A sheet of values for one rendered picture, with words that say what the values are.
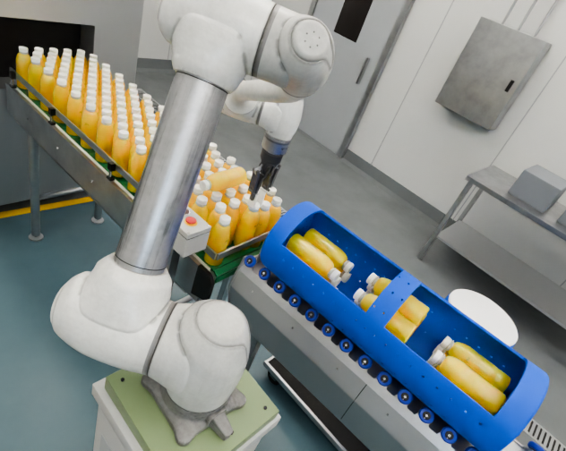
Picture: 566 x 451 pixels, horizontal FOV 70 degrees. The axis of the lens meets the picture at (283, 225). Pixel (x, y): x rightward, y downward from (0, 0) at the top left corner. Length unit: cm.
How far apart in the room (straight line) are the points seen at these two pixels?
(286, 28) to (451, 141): 397
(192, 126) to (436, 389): 93
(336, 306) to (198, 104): 76
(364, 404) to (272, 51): 108
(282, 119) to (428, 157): 353
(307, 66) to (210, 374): 58
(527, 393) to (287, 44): 101
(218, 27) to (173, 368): 61
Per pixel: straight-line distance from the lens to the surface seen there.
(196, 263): 151
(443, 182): 470
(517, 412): 125
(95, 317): 84
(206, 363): 80
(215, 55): 75
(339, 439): 219
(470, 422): 127
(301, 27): 73
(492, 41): 432
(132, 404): 100
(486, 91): 429
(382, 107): 494
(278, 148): 135
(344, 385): 142
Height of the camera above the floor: 191
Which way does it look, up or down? 33 degrees down
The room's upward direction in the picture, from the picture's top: 22 degrees clockwise
